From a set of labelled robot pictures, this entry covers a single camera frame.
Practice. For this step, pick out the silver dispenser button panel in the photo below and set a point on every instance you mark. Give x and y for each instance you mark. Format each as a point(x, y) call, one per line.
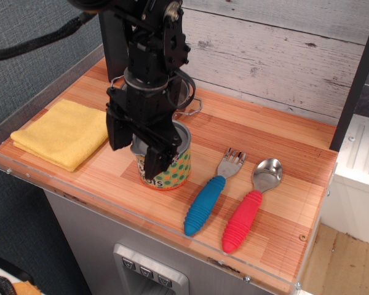
point(140, 274)

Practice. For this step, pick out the black left vertical post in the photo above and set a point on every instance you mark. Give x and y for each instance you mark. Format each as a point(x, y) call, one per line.
point(114, 43)

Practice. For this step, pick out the grey toy fridge cabinet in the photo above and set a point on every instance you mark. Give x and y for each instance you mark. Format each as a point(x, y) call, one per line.
point(92, 233)

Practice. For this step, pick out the black vertical post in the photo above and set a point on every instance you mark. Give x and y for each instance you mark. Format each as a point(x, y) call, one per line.
point(351, 101)
point(114, 43)

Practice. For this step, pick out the clear acrylic table guard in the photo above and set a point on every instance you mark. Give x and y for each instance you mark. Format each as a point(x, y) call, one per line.
point(286, 223)

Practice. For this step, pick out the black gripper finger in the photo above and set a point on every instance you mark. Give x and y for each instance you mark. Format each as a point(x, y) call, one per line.
point(119, 128)
point(157, 161)

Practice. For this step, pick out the small steel pot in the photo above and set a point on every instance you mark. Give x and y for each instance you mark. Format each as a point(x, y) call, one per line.
point(184, 97)

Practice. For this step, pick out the black right vertical post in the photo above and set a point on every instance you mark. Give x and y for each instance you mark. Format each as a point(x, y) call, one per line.
point(351, 101)

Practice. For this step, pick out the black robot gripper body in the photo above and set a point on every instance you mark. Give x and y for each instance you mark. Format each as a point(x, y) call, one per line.
point(150, 114)

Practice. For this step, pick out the white toy sink unit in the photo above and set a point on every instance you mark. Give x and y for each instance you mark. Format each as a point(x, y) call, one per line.
point(346, 205)

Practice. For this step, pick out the blue handled toy fork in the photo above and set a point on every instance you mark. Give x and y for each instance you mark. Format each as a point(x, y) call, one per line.
point(202, 206)

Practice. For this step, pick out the red handled toy spoon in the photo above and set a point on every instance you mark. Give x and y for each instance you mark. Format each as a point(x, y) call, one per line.
point(267, 175)

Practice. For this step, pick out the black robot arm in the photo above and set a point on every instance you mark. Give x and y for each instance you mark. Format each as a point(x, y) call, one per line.
point(144, 43)

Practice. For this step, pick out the folded yellow cloth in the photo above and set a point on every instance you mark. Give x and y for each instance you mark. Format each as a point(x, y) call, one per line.
point(66, 135)

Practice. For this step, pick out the peas and carrots toy can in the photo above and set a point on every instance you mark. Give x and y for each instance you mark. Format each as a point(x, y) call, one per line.
point(179, 170)

